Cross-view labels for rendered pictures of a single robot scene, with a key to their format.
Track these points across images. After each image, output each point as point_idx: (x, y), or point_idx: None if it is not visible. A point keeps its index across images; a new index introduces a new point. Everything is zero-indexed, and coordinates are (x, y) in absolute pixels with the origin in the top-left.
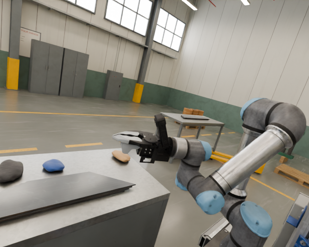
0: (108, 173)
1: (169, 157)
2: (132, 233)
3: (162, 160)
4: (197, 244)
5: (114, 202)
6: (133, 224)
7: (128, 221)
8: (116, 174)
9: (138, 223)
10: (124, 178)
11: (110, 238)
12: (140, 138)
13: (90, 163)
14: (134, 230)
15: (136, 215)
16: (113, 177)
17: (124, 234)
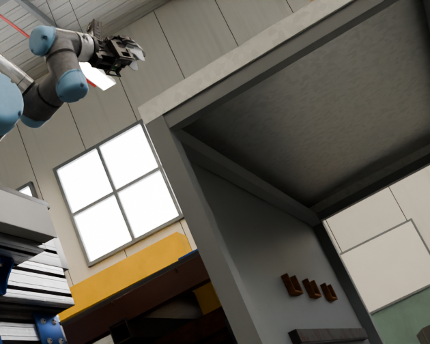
0: (299, 76)
1: (88, 63)
2: (218, 213)
3: (97, 68)
4: (56, 235)
5: (220, 138)
6: (208, 188)
7: (209, 179)
8: (286, 74)
9: (203, 188)
10: (259, 84)
11: (234, 210)
12: (123, 46)
13: (361, 52)
14: (213, 205)
15: (198, 167)
16: (282, 84)
17: (224, 211)
